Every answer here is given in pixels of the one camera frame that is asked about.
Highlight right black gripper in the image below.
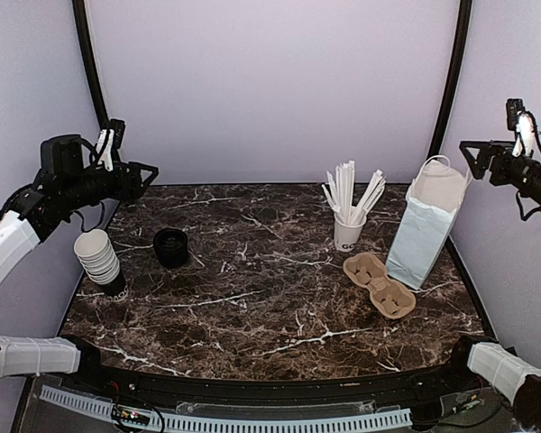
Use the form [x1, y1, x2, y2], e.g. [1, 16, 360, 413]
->
[460, 140, 541, 202]

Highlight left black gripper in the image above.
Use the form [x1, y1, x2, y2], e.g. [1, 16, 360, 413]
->
[61, 160, 158, 211]

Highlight white paper bag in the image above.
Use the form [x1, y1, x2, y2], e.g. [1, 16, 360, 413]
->
[386, 155, 471, 291]

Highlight stack of paper cups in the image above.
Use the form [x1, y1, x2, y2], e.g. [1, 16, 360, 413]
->
[74, 229, 128, 300]

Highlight stack of black lids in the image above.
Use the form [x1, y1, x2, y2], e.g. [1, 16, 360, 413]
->
[152, 228, 188, 269]

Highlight brown cardboard cup carrier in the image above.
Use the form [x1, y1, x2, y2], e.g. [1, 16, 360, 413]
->
[343, 253, 417, 319]

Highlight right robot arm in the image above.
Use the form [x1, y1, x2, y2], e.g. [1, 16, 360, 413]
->
[442, 141, 541, 428]

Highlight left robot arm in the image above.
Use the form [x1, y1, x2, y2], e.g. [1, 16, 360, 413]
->
[0, 162, 159, 393]

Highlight white cup holding straws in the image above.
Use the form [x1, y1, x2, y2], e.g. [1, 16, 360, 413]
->
[334, 213, 367, 253]

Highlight green circuit board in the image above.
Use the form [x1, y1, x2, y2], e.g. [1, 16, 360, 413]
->
[111, 405, 151, 427]

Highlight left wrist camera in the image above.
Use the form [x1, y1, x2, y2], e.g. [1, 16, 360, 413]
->
[93, 119, 125, 171]

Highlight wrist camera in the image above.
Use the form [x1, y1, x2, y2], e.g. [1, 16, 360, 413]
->
[506, 98, 541, 158]
[93, 119, 125, 171]

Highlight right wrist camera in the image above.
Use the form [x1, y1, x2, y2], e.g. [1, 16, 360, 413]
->
[506, 98, 541, 158]

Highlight left black frame post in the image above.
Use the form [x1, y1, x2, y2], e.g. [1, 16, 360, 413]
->
[71, 0, 109, 127]

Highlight black front table rail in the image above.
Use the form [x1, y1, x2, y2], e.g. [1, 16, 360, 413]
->
[61, 365, 481, 408]

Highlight white slotted cable duct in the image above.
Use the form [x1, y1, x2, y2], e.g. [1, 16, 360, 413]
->
[39, 385, 412, 433]

